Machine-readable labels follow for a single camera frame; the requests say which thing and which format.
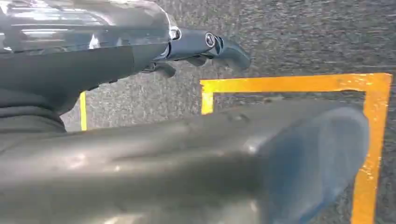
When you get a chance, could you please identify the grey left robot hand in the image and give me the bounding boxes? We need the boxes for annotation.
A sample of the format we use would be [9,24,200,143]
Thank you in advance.
[0,0,371,224]

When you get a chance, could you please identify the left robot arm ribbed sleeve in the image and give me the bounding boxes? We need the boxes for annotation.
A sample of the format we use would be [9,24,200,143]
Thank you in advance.
[0,89,67,149]

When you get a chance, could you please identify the yellow floor tape square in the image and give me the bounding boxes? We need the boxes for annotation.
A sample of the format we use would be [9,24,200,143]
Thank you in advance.
[199,73,394,224]

